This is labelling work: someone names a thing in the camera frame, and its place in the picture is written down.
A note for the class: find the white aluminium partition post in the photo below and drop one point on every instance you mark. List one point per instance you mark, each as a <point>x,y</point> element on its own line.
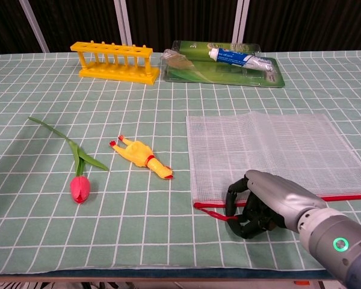
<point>123,21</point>
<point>240,21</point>
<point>35,27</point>

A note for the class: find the crumpled clear plastic wrapper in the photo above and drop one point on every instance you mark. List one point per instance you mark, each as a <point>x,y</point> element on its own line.
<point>177,60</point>

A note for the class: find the yellow rubber chicken toy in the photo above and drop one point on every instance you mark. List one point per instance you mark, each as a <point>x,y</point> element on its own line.
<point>136,153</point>

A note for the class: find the artificial pink tulip flower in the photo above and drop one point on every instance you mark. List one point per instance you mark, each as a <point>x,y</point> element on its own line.
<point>79,188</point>

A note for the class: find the yellow test tube rack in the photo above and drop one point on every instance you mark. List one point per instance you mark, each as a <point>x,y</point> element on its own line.
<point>117,73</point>

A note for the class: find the green blister pack card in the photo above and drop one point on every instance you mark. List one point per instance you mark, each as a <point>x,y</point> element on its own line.
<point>228,76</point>

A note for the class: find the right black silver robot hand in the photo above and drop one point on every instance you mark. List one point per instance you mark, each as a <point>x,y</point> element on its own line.
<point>276,192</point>

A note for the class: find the clear mesh zipper pouch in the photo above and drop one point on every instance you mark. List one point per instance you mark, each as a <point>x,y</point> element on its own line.
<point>273,144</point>

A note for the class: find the white blue toothpaste tube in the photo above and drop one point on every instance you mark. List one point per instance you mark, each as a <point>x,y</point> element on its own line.
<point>240,58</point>

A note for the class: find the green checked tablecloth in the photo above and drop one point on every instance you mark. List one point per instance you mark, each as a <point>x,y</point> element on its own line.
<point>78,234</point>

